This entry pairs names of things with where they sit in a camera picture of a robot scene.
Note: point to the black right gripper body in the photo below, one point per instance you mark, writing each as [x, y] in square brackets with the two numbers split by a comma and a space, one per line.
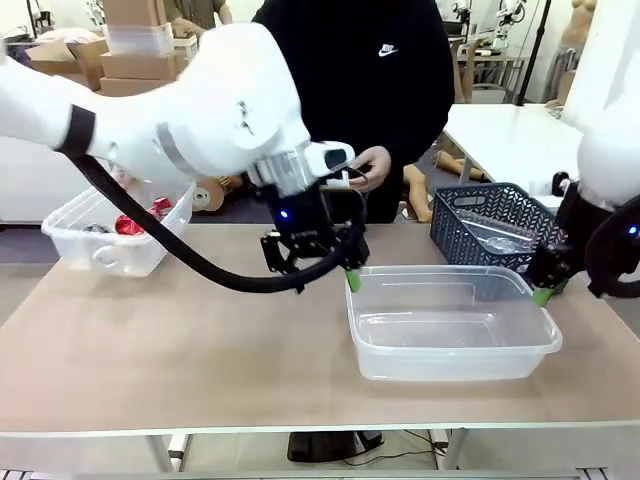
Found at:
[580, 220]

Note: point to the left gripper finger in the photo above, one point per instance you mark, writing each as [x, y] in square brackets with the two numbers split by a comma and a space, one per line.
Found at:
[354, 250]
[280, 255]

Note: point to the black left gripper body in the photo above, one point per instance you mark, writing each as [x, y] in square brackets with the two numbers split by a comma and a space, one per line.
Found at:
[300, 220]

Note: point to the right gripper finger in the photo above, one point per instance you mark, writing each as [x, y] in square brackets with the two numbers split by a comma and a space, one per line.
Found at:
[562, 270]
[542, 270]

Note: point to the dark grey perforated basket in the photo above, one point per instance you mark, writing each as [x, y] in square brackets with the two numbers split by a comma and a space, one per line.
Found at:
[450, 235]

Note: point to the clear plastic bin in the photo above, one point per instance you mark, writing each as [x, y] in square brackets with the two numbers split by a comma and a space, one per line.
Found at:
[75, 250]
[400, 355]

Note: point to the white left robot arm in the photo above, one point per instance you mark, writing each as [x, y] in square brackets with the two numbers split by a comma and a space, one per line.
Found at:
[210, 100]

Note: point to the person's left forearm black sleeve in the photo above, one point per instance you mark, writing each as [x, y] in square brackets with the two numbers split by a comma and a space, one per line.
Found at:
[425, 130]

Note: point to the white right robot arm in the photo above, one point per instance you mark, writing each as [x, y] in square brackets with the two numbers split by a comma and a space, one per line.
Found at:
[605, 100]

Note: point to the person's left hand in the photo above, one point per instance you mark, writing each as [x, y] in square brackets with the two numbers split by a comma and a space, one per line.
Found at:
[377, 167]

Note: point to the crushed clear plastic bottle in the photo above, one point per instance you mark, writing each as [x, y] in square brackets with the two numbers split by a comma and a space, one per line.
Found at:
[500, 242]

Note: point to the tan mannequin torso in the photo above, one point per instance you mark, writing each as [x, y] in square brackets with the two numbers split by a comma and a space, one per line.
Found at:
[207, 195]

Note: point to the white work table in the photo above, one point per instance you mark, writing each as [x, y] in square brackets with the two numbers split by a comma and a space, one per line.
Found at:
[510, 135]

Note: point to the crushed red can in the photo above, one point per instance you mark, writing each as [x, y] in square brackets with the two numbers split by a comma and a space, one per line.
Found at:
[161, 207]
[129, 226]

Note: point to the tan mannequin leg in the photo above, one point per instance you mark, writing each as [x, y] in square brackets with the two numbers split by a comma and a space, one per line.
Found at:
[457, 165]

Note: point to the person in black hoodie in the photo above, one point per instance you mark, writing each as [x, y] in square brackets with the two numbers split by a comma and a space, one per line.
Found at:
[360, 90]

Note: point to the black tripod pole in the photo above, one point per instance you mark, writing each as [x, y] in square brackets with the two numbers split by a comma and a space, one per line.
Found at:
[535, 50]

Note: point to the black foot pedal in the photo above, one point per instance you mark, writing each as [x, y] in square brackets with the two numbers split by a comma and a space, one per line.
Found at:
[330, 446]

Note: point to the white table leg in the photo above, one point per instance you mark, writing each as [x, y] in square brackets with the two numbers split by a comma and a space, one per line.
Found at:
[452, 450]

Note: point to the white plastic crate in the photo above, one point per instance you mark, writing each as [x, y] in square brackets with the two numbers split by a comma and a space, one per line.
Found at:
[140, 39]

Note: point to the tall cardboard box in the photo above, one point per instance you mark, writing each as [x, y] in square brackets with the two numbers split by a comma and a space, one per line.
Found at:
[135, 11]

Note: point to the open cardboard box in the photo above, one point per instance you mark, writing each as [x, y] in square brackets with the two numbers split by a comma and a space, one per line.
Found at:
[70, 62]

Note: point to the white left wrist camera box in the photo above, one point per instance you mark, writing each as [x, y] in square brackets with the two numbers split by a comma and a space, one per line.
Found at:
[336, 181]

